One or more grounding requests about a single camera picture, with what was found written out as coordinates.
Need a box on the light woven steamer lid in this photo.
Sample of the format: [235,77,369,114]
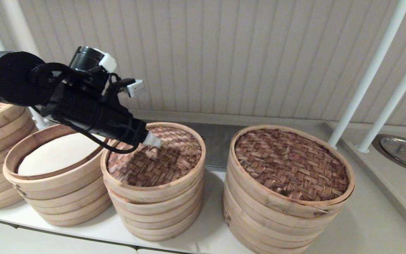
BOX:
[100,122,206,203]

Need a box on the white steamer liner cloth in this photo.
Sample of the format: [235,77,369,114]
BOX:
[17,132,106,176]

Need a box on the small bamboo steamer stack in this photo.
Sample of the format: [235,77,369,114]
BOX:
[113,190,204,242]

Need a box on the large bamboo steamer basket stack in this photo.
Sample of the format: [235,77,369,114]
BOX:
[222,169,344,254]

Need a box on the large dark woven bamboo lid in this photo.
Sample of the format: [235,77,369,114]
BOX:
[226,125,355,218]

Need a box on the round stainless steel lid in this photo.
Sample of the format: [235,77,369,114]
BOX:
[380,138,406,173]

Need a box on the wide white column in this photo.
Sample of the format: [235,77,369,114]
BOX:
[1,0,45,59]

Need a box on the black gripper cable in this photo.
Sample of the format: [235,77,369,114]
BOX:
[60,120,145,154]

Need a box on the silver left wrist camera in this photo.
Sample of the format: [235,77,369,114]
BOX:
[127,80,144,98]

